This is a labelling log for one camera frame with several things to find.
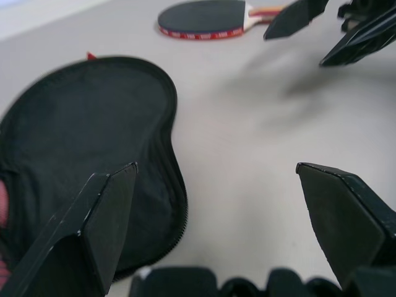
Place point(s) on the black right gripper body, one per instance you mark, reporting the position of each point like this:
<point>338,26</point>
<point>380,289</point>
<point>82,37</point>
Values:
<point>368,9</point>

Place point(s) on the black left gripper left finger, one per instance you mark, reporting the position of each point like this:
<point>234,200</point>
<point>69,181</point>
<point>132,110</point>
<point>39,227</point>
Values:
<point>71,241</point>

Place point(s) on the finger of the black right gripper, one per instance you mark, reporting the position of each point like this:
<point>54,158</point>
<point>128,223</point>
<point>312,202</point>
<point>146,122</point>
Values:
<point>294,18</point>
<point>362,43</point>

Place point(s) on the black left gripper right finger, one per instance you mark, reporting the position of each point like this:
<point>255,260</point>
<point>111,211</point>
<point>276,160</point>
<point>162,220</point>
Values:
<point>343,216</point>

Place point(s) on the black red paddle case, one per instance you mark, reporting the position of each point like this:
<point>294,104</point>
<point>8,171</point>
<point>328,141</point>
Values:
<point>86,130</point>

